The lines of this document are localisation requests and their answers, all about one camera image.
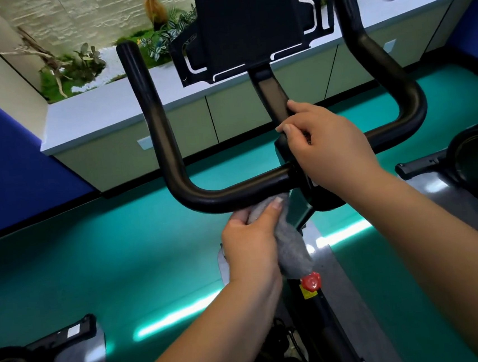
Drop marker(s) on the person's right forearm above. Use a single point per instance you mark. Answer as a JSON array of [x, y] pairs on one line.
[[449, 259]]

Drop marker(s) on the patch of white pebbles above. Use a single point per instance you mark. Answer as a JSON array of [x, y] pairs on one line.
[[114, 64]]

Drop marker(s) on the variegated leaf plant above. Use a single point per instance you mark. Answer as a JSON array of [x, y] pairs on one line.
[[162, 38]]

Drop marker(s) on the grey cleaning cloth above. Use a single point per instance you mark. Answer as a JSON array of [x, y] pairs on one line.
[[291, 245]]

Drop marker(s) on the green moss mat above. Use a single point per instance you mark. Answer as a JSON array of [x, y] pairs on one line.
[[49, 89]]

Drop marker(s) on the black exercise bike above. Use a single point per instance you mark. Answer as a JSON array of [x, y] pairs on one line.
[[352, 302], [447, 196]]

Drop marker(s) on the small leafy green plant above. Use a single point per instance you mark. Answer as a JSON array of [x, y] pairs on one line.
[[84, 63]]

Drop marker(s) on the tall thin stemmed fern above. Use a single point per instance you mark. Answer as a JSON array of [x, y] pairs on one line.
[[155, 12]]

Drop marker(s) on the person's left forearm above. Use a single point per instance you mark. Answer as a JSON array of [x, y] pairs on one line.
[[204, 346]]

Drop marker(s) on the blue wall pad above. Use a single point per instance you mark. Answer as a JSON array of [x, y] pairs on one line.
[[6, 167], [477, 25]]

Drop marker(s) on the person's left hand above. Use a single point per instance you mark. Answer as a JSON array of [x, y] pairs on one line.
[[250, 253]]

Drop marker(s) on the red round knob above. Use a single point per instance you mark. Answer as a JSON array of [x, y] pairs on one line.
[[311, 282]]

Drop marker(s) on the person's right hand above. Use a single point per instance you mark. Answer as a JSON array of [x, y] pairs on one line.
[[333, 153]]

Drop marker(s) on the pale square wall socket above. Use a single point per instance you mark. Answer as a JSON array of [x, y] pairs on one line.
[[389, 45], [144, 142]]

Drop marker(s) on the long cabinet with grey top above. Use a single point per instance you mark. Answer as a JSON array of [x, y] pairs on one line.
[[101, 112]]

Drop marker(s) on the dry brown branch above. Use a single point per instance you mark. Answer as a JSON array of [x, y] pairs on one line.
[[41, 54]]

